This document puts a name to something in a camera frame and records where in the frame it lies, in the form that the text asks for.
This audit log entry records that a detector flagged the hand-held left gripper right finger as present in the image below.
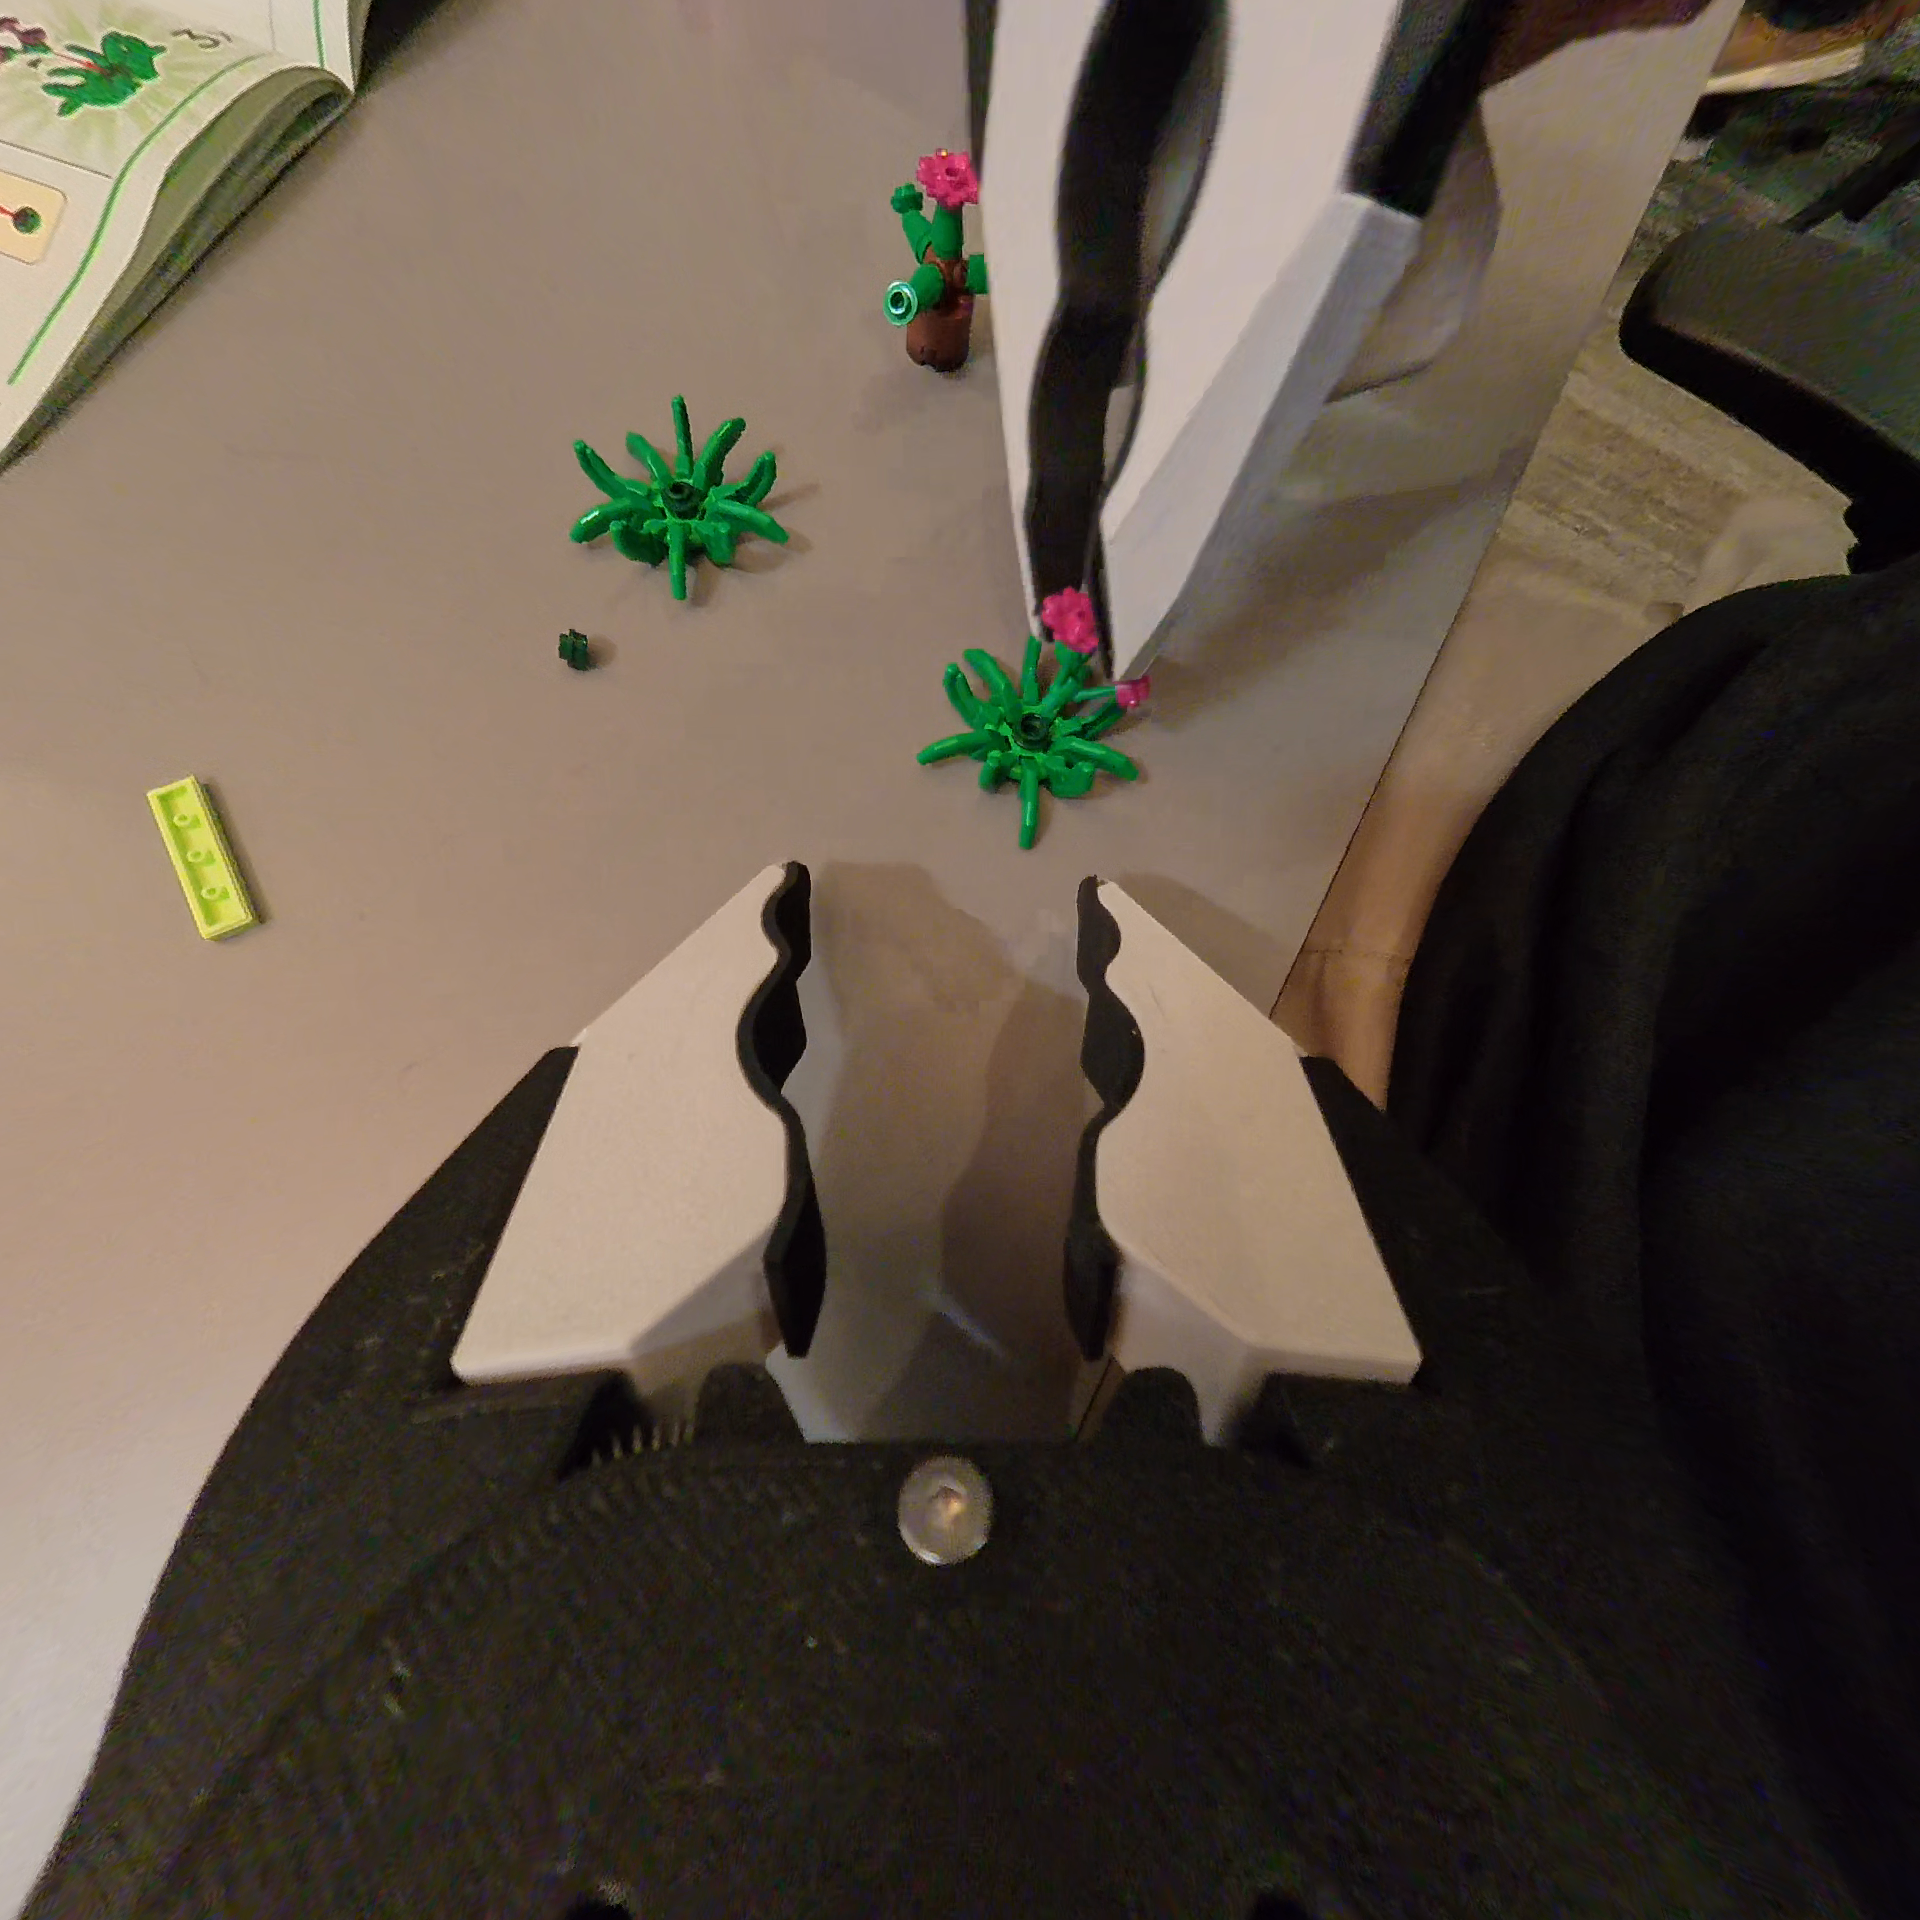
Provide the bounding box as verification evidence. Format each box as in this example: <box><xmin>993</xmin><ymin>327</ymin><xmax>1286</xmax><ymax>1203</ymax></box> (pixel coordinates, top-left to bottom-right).
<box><xmin>1062</xmin><ymin>876</ymin><xmax>1424</xmax><ymax>1450</ymax></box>

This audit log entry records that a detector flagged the pink flower toy stem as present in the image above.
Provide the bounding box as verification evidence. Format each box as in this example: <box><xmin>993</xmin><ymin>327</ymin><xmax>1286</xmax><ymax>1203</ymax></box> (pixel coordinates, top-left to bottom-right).
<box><xmin>1038</xmin><ymin>583</ymin><xmax>1157</xmax><ymax>721</ymax></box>

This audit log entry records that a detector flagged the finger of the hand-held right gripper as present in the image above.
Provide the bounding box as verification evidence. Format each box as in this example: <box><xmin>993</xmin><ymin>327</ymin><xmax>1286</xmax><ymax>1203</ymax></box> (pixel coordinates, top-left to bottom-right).
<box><xmin>1085</xmin><ymin>0</ymin><xmax>1749</xmax><ymax>684</ymax></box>
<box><xmin>972</xmin><ymin>0</ymin><xmax>1119</xmax><ymax>661</ymax></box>

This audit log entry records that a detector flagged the toy instruction booklet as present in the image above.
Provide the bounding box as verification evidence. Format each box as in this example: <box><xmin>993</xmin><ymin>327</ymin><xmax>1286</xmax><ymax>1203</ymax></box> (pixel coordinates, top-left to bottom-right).
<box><xmin>0</xmin><ymin>0</ymin><xmax>377</xmax><ymax>474</ymax></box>

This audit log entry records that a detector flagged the person's black jacket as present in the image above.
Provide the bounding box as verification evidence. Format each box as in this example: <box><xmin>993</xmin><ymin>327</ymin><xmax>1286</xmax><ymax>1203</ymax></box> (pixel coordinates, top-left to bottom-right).
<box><xmin>1386</xmin><ymin>576</ymin><xmax>1920</xmax><ymax>1920</ymax></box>

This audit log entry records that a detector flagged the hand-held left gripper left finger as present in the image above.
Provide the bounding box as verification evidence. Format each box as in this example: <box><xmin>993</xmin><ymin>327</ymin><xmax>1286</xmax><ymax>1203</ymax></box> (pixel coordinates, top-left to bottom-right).
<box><xmin>449</xmin><ymin>858</ymin><xmax>842</xmax><ymax>1446</ymax></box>

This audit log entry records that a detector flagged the small green toy leaf plant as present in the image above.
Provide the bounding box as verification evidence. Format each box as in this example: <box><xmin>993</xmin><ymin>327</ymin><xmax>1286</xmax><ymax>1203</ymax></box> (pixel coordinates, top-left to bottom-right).
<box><xmin>917</xmin><ymin>635</ymin><xmax>1149</xmax><ymax>852</ymax></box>

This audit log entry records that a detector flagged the large green toy leaf plant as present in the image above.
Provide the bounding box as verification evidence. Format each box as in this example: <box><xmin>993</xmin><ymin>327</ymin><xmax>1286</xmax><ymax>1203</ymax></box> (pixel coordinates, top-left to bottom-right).
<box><xmin>569</xmin><ymin>391</ymin><xmax>792</xmax><ymax>606</ymax></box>

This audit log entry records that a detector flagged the lime green toy brick plate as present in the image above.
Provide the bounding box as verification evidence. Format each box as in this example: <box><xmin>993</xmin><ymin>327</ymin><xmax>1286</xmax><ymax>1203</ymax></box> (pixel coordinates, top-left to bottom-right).
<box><xmin>144</xmin><ymin>773</ymin><xmax>265</xmax><ymax>946</ymax></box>

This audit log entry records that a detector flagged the brown toy trunk pink flower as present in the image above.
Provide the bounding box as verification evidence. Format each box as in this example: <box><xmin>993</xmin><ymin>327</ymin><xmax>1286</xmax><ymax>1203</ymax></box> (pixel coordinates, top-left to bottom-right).
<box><xmin>876</xmin><ymin>145</ymin><xmax>991</xmax><ymax>377</ymax></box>

